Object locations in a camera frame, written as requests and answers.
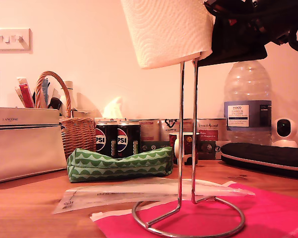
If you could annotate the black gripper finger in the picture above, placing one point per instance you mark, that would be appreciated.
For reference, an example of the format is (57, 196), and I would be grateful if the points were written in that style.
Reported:
(238, 44)

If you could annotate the white paper towel roll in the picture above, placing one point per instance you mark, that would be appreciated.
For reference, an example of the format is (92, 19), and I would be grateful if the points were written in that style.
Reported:
(169, 32)

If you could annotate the large clear water bottle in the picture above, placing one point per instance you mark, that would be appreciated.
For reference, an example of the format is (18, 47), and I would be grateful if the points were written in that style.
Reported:
(248, 86)

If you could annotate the tin with red label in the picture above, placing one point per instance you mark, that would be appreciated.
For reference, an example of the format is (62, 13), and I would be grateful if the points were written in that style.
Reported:
(211, 126)

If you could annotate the red floral mug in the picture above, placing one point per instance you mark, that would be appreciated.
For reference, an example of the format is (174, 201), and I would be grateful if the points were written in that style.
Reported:
(187, 140)

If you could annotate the black zip case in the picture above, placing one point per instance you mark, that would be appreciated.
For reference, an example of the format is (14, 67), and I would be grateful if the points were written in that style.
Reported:
(263, 156)

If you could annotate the gingerbread print tissue box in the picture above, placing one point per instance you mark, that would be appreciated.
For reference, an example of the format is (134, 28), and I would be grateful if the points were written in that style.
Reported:
(113, 109)

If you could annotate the black cola can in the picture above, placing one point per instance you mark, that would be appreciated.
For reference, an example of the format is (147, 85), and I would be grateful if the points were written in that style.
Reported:
(129, 134)
(105, 134)

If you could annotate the white cardboard carton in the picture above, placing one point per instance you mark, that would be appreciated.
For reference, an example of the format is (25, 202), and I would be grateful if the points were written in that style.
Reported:
(83, 114)

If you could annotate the white bottle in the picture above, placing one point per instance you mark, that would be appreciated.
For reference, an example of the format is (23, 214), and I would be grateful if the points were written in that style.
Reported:
(69, 86)

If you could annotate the pink paper sheet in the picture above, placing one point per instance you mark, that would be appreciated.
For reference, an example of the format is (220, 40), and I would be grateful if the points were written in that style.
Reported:
(263, 218)

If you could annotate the green wave pattern pouch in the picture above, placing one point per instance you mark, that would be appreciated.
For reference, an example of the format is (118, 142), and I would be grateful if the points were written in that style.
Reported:
(101, 166)

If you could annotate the clear printed plastic bag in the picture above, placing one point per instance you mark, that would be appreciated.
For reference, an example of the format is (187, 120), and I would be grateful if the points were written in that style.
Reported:
(101, 198)

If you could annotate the red flat package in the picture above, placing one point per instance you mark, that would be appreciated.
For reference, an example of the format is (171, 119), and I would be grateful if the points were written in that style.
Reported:
(26, 96)

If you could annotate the cream zip pouch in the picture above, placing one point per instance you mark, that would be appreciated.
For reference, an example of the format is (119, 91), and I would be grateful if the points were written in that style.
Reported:
(27, 148)

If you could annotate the small white round camera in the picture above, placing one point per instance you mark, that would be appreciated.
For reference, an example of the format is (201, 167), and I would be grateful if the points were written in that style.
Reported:
(284, 127)

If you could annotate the white wall light switch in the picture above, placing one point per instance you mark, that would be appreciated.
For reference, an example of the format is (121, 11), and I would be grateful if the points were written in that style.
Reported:
(12, 44)

